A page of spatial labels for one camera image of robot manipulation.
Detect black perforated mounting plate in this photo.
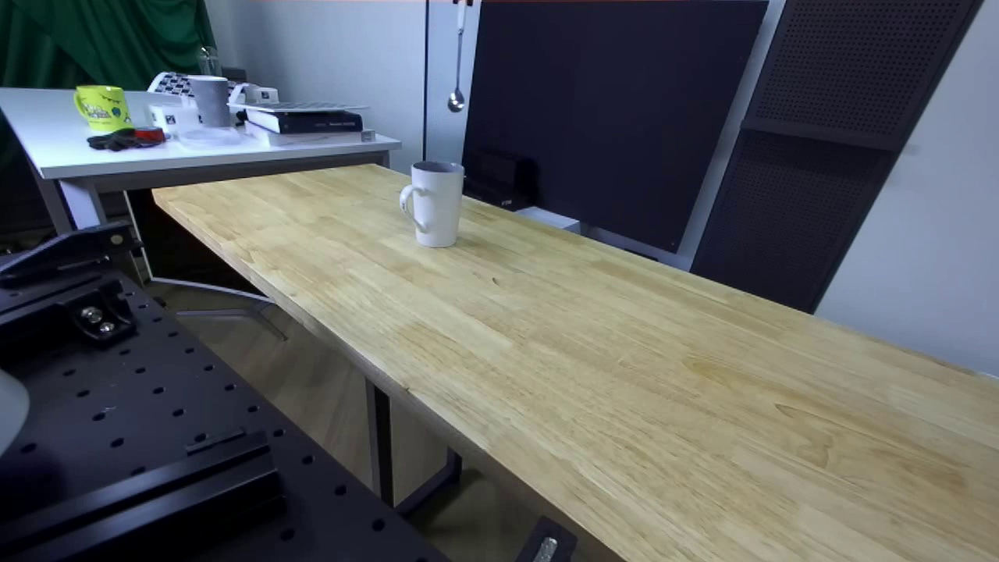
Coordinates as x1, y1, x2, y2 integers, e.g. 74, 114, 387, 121
0, 271, 454, 562

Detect aluminium frame post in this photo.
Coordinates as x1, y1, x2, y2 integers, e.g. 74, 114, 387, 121
671, 0, 791, 271

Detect black book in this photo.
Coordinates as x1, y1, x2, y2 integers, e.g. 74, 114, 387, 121
245, 105, 370, 137

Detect grey table clamp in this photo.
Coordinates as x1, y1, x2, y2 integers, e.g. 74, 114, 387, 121
511, 516, 581, 562

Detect white side table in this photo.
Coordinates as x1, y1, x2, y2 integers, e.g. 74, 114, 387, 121
0, 84, 403, 238

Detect black table leg frame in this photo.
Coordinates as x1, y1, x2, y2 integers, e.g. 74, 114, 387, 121
361, 382, 466, 521

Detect metal spoon white handle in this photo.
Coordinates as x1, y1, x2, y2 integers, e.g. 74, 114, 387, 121
448, 0, 468, 117

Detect dark perforated panel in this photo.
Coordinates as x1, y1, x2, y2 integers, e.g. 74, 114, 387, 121
689, 0, 988, 315

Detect green curtain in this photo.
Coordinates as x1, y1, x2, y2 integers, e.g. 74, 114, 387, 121
0, 0, 219, 94

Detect large black panel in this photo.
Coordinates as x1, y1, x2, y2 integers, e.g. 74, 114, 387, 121
461, 0, 774, 256

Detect white mug grey inside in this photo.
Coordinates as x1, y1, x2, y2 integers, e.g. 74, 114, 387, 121
398, 160, 468, 252

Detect grey cup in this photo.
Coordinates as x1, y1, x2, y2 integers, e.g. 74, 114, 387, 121
183, 71, 237, 130

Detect small metal clamp block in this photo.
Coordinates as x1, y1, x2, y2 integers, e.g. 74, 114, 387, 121
70, 293, 141, 351

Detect red and black tool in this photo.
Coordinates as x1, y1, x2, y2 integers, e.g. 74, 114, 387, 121
85, 125, 172, 155

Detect small white patterned object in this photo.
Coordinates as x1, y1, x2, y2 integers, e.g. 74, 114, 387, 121
144, 69, 207, 134

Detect small white box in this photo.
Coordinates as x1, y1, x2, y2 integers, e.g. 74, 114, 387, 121
227, 82, 285, 114

